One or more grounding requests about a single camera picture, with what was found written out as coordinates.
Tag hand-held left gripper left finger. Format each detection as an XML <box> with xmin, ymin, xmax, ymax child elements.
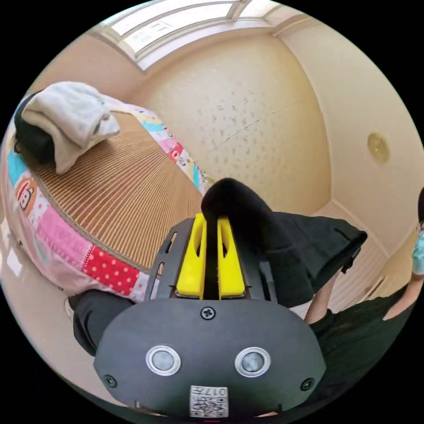
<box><xmin>176</xmin><ymin>213</ymin><xmax>207</xmax><ymax>298</ymax></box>

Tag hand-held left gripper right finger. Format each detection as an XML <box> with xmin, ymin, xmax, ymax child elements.
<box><xmin>217</xmin><ymin>216</ymin><xmax>247</xmax><ymax>299</ymax></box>

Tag black pants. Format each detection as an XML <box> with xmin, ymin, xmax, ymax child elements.
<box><xmin>201</xmin><ymin>178</ymin><xmax>368</xmax><ymax>309</ymax></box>

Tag person's right forearm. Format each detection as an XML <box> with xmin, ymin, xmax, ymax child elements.
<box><xmin>304</xmin><ymin>272</ymin><xmax>339</xmax><ymax>325</ymax></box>

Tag bed with woven mat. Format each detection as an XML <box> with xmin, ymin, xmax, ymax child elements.
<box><xmin>0</xmin><ymin>96</ymin><xmax>216</xmax><ymax>303</ymax></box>

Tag person's body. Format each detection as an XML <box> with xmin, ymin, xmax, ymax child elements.
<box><xmin>64</xmin><ymin>187</ymin><xmax>424</xmax><ymax>410</ymax></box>

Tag round ceiling lamp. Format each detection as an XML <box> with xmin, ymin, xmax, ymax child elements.
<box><xmin>367</xmin><ymin>132</ymin><xmax>390</xmax><ymax>164</ymax></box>

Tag pile of clothes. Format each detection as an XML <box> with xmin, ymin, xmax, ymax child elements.
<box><xmin>14</xmin><ymin>82</ymin><xmax>121</xmax><ymax>175</ymax></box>

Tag window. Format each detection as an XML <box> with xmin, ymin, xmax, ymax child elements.
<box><xmin>88</xmin><ymin>0</ymin><xmax>282</xmax><ymax>71</ymax></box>

